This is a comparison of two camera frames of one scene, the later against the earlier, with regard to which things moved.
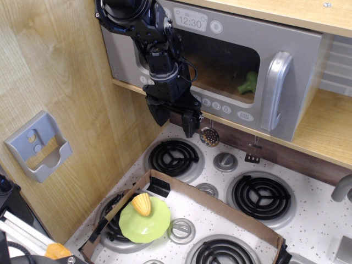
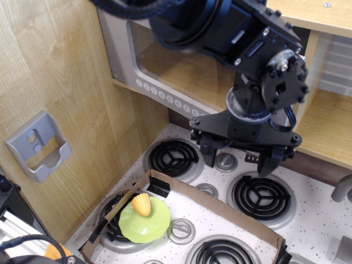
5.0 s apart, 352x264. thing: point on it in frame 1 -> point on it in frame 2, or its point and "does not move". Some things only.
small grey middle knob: [208, 188] does not move
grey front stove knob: [181, 231] does not move
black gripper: [175, 94] -> [225, 127]
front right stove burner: [223, 249] does not move
